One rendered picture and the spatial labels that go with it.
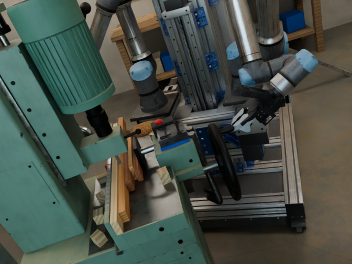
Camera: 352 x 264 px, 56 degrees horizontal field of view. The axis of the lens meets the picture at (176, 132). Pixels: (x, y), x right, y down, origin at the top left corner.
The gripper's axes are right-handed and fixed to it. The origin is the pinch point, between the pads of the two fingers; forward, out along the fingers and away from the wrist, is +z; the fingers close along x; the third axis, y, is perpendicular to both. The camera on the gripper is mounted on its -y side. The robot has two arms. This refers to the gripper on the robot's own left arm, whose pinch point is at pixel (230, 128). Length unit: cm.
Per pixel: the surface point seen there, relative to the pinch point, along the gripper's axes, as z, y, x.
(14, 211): 60, -43, -15
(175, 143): 14.3, -15.4, -7.0
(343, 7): -152, 174, 289
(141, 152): 25.7, -20.0, -2.4
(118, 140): 24.4, -30.6, -6.9
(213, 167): 13.9, 3.1, -5.4
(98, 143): 29.2, -34.8, -6.9
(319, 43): -93, 151, 233
